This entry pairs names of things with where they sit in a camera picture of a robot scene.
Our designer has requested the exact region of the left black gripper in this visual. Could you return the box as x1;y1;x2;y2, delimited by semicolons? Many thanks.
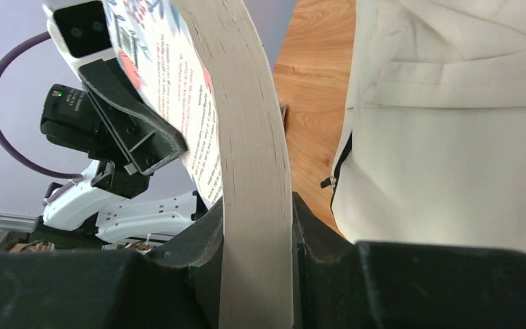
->
77;58;188;199

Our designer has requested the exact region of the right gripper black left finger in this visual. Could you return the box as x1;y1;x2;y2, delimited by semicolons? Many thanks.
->
0;203;223;328

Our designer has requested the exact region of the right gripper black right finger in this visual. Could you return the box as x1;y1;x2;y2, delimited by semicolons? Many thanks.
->
292;193;526;328

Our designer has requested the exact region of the floral patterned small book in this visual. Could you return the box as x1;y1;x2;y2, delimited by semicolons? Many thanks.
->
103;1;294;328

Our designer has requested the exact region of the beige canvas backpack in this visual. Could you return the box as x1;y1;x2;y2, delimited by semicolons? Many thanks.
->
331;0;526;253

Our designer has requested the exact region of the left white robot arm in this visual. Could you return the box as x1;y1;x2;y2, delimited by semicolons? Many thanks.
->
34;59;207;245

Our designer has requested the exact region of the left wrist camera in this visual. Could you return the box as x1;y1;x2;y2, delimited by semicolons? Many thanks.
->
42;0;116;74

